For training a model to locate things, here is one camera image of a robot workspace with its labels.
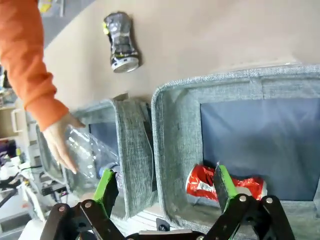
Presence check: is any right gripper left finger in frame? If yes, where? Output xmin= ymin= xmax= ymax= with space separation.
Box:
xmin=44 ymin=168 xmax=126 ymax=240

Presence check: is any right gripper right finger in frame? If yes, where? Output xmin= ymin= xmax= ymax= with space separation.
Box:
xmin=204 ymin=162 xmax=296 ymax=240

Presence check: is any crushed red can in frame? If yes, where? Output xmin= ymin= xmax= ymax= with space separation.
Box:
xmin=186 ymin=164 xmax=268 ymax=203

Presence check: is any large clear plastic bottle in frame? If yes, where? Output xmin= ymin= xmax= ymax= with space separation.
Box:
xmin=65 ymin=126 xmax=121 ymax=186

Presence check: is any person's right forearm orange sleeve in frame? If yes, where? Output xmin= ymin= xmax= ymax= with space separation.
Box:
xmin=0 ymin=0 xmax=70 ymax=132

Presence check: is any gray fabric plastic basket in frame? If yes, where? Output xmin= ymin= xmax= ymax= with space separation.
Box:
xmin=36 ymin=98 xmax=159 ymax=221

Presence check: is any gray fabric can basket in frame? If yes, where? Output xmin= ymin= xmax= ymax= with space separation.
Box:
xmin=151 ymin=65 xmax=320 ymax=240

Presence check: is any crushed black can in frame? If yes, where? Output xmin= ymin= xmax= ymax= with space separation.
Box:
xmin=102 ymin=11 xmax=143 ymax=74

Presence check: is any person's right hand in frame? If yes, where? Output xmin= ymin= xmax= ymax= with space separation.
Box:
xmin=42 ymin=112 xmax=86 ymax=175

